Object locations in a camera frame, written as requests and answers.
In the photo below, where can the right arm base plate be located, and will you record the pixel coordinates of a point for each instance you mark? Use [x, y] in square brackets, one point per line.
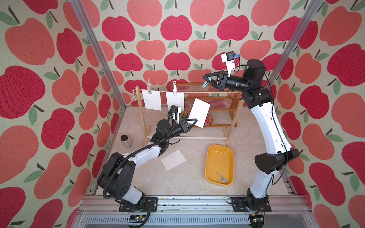
[249, 204]

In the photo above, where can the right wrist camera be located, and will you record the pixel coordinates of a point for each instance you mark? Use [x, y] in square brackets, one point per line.
[229, 59]

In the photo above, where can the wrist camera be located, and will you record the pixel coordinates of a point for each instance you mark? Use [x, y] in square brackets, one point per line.
[176, 114]
[229, 59]

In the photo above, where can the wooden shelf rack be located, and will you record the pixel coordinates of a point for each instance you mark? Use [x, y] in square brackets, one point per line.
[224, 104]

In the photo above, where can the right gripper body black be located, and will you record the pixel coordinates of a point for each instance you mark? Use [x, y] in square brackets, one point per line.
[223, 82]

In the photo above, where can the white postcard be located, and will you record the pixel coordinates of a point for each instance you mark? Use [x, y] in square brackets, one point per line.
[152, 100]
[175, 99]
[200, 112]
[173, 160]

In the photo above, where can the wooden string stand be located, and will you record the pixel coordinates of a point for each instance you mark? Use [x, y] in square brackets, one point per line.
[137, 93]

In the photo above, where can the aluminium frame post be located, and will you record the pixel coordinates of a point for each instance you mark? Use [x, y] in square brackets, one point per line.
[90, 34]
[310, 11]

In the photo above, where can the white clothespin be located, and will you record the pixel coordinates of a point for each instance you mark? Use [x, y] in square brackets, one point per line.
[174, 88]

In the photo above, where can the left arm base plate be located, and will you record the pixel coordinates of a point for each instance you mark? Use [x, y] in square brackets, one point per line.
[145, 204]

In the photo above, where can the teal clothespin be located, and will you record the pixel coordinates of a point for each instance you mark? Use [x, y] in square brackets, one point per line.
[206, 83]

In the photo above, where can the grey clothespin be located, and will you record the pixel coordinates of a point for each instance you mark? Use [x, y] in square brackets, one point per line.
[222, 178]

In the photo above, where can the round red tin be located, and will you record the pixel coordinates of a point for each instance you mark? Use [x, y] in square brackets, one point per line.
[209, 120]

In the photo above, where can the yellow plastic tray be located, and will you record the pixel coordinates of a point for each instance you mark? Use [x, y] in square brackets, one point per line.
[219, 159]

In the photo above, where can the left aluminium frame post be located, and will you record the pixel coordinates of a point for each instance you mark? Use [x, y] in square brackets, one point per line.
[90, 34]

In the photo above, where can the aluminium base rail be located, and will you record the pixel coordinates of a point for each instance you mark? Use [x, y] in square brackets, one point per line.
[195, 212]

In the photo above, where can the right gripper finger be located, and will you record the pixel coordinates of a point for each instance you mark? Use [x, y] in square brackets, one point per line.
[211, 75]
[213, 82]

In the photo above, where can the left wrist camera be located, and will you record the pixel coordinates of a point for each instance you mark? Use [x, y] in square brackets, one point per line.
[176, 114]

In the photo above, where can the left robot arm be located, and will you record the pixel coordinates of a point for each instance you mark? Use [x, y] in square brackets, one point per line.
[117, 174]

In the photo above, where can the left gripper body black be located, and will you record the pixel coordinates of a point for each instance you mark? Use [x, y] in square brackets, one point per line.
[182, 124]

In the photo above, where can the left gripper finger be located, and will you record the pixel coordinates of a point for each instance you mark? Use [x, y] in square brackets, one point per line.
[191, 121]
[190, 126]

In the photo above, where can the pink clothespin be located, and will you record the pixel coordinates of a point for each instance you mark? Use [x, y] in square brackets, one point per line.
[149, 86]

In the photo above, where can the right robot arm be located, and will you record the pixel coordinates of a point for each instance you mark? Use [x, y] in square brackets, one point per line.
[259, 100]

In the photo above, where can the right aluminium frame post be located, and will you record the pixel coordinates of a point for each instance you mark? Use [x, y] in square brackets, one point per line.
[310, 11]

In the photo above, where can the glass jar black lid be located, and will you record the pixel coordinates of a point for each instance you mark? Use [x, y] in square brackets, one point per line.
[127, 142]

